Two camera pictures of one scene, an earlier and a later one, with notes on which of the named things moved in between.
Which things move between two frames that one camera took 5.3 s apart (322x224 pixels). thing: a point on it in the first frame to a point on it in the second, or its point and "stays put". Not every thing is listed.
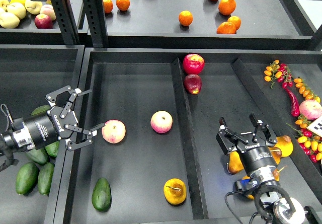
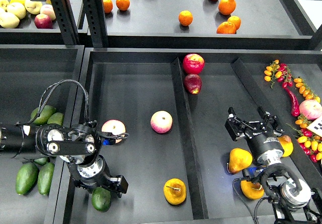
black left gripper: [58, 123] to [94, 173]
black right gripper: [254, 152] to [264, 143]
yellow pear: [174, 191] stays put
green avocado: [101, 195] stays put
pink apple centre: [161, 122] stays put
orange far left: [108, 5] stays put
